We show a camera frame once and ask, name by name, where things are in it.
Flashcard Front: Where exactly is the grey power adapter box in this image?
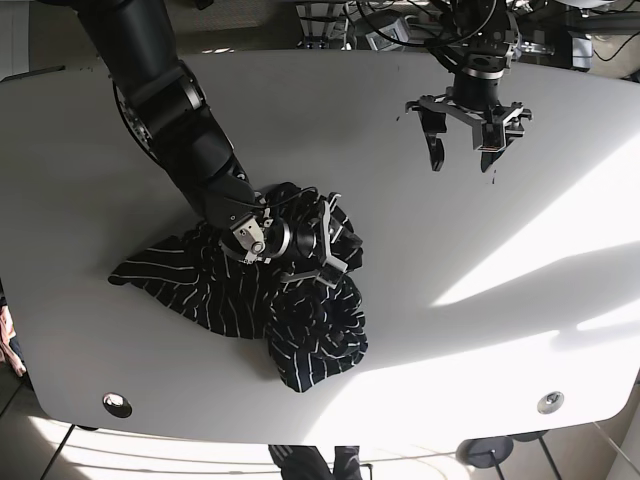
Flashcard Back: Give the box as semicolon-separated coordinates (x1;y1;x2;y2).
571;36;594;72

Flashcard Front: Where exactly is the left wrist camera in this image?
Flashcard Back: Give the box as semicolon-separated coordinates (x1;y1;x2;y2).
478;121;506;153

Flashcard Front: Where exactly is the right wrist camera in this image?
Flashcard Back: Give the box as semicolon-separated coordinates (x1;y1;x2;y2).
316;259;348;289

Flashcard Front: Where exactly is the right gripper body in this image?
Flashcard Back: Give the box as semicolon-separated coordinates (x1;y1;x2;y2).
277;190;347;285

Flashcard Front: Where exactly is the black white striped shirt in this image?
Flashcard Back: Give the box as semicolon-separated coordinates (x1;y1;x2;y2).
108;182;368;393

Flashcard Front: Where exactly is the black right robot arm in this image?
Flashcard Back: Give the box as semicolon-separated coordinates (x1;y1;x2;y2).
69;1;348;288

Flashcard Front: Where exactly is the left table grommet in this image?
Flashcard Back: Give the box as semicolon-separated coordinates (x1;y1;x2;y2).
102;392;133;419

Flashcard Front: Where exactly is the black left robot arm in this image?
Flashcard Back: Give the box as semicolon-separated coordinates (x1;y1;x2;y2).
405;1;533;172

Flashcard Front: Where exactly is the round black stand base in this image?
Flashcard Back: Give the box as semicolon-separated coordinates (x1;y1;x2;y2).
455;436;514;469

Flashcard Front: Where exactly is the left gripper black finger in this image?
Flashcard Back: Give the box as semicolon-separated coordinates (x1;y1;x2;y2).
419;109;447;172
479;134;521;173

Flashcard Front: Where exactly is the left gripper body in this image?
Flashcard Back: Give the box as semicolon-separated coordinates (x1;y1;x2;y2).
405;87;533;150

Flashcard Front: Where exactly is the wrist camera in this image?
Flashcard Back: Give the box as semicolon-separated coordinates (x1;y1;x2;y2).
316;259;348;289
478;121;506;153

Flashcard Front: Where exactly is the right table grommet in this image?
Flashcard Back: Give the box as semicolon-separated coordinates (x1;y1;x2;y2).
537;391;565;415

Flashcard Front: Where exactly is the grey socket box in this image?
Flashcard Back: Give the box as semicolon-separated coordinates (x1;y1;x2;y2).
365;15;409;51

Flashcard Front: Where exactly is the table grommet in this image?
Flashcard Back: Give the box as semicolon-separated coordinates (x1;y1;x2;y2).
102;392;133;419
537;391;565;415

